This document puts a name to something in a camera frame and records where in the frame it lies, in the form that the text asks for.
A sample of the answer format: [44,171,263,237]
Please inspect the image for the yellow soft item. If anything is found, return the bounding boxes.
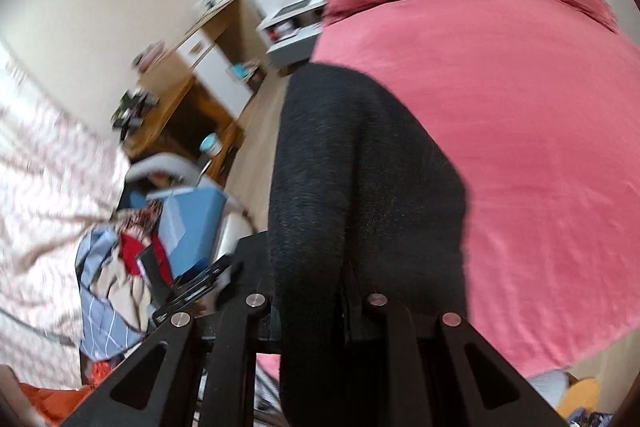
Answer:
[557,377,601,415]

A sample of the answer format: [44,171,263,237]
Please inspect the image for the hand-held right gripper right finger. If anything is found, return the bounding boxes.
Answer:
[344,279,568,427]

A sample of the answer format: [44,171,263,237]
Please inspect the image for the white cabinet front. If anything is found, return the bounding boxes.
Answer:
[175,24,256,120]

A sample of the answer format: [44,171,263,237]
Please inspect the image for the white chair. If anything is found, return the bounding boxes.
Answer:
[122,152,251,268]

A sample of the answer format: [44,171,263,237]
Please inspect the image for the black pants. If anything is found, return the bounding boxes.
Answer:
[267,62,476,427]

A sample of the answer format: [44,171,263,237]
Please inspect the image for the wooden desk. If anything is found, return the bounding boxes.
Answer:
[112,0,271,192]

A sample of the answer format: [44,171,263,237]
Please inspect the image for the light blue bucket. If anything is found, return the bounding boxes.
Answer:
[199,133,223,156]

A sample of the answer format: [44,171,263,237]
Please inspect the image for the blue striped shirt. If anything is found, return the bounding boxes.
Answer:
[75,227,151,360]

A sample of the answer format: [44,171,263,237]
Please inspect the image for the bed with pink bedspread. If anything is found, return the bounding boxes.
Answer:
[257,0,640,380]

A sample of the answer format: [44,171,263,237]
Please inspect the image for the red cloth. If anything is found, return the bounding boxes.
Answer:
[120,232,173,283]

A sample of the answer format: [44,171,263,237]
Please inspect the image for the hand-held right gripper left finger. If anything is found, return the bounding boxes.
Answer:
[60,232,282,427]

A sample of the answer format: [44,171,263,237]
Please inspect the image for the person's orange clothing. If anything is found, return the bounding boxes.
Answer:
[20,362,108,427]

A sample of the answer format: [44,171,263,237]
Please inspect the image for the pile of dark gadgets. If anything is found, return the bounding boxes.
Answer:
[110,89,157,131]

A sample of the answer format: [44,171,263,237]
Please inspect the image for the white patterned cloth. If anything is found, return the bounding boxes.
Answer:
[0,42,133,388]

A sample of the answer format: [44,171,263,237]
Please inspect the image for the grey soft item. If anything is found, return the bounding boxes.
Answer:
[525,371,571,408]

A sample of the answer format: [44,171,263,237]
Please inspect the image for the beige cloth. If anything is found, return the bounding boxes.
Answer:
[95,257,152,330]

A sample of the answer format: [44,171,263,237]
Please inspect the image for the blue box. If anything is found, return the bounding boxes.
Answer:
[145,186,226,278]

